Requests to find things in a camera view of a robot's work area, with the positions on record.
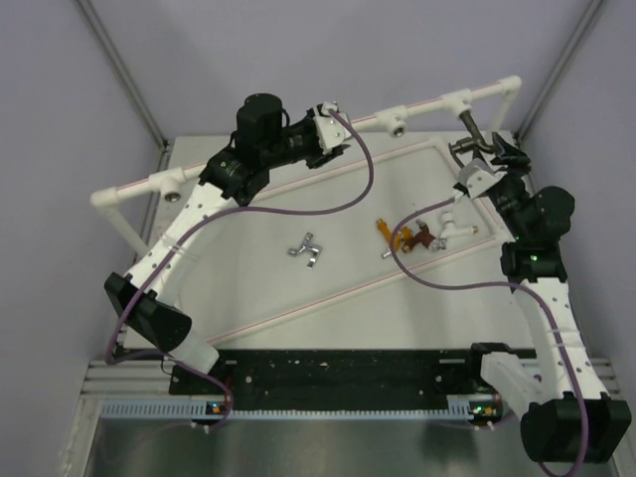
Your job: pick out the grey slotted cable duct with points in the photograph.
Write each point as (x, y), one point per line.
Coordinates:
(455, 408)

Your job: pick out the orange gold faucet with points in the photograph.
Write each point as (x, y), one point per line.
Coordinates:
(400, 241)

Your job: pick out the dark grey faucet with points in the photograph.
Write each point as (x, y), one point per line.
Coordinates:
(475, 143)

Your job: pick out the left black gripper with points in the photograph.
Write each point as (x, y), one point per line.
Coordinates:
(316, 159)

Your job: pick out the chrome silver faucet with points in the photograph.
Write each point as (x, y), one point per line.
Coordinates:
(309, 247)

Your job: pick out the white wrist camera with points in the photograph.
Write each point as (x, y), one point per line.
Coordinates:
(330, 132)
(475, 180)

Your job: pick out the white faucet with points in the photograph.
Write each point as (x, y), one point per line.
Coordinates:
(450, 230)

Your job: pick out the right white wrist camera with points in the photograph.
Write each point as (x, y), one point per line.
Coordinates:
(475, 180)

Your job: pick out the white PVC pipe frame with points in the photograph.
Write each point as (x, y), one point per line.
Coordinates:
(143, 211)

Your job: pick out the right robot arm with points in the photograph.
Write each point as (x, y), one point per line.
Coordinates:
(566, 412)

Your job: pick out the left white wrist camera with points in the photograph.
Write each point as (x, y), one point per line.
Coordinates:
(330, 132)

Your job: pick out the brown red faucet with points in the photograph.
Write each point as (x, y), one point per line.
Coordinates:
(425, 238)

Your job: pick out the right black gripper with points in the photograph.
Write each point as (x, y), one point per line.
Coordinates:
(510, 160)

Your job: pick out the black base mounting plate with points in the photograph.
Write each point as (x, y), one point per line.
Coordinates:
(334, 380)

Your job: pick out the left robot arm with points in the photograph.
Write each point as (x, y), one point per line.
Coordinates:
(144, 297)

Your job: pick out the white work board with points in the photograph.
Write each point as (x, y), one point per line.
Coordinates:
(246, 282)

